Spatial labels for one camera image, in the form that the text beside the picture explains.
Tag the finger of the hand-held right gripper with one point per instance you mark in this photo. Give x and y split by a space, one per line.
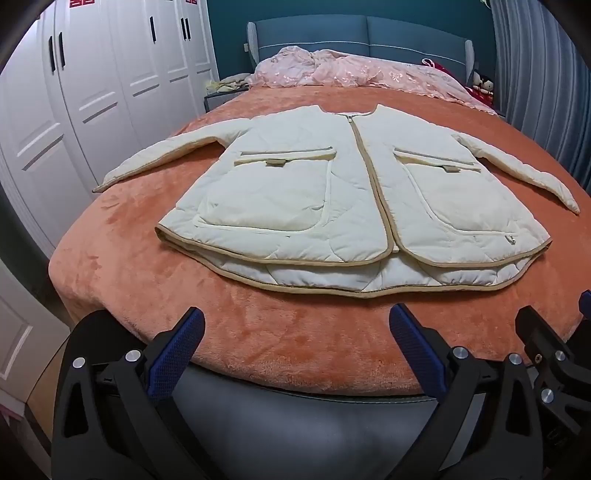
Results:
545 341
587 304

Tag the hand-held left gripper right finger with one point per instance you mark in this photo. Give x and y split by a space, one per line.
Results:
418 355

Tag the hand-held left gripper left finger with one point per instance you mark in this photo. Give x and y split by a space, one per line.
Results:
178 355

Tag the cream quilted jacket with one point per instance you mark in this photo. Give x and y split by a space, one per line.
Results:
295 203

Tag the orange plush blanket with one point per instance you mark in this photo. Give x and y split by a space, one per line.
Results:
300 341

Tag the white panelled door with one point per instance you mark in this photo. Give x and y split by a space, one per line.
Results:
23 332

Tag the grey pleated curtain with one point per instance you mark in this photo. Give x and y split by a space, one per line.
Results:
545 69

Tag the stuffed dolls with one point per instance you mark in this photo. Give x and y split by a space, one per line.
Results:
482 85

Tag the dark nightstand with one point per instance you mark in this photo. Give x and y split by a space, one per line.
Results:
219 98

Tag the white panelled wardrobe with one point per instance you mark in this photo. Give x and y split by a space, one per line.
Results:
106 92

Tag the yellowish cloth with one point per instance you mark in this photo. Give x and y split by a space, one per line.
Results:
228 83

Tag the red cushion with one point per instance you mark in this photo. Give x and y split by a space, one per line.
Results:
436 67

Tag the pink embroidered quilt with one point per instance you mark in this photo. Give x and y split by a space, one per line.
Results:
351 69

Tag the blue upholstered headboard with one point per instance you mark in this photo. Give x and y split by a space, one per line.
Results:
369 37

